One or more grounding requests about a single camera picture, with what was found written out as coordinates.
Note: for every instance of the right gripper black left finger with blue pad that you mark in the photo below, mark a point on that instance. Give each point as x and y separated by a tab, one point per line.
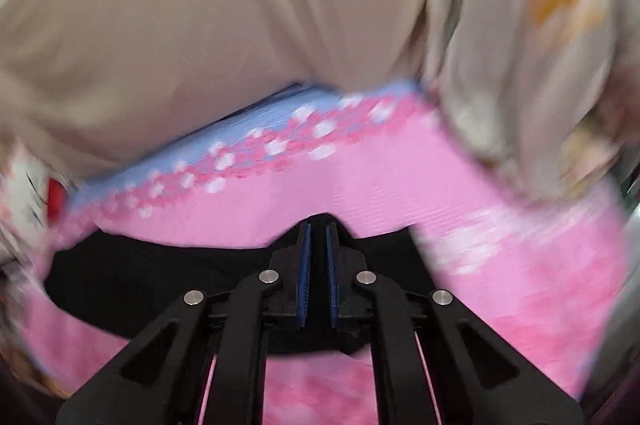
203	359

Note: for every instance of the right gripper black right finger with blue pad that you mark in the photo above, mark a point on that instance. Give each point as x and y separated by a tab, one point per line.
434	360

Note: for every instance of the black pants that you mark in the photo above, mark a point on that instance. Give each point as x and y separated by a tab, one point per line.
120	285

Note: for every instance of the pink rose bedsheet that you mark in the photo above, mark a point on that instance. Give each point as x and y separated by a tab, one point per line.
545	279

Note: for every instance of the white cartoon face pillow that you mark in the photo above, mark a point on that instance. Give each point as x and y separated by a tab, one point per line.
32	196

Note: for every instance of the beige blanket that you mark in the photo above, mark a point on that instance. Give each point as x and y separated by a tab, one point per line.
91	85

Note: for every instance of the light floral cloth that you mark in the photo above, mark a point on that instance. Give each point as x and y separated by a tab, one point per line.
544	92

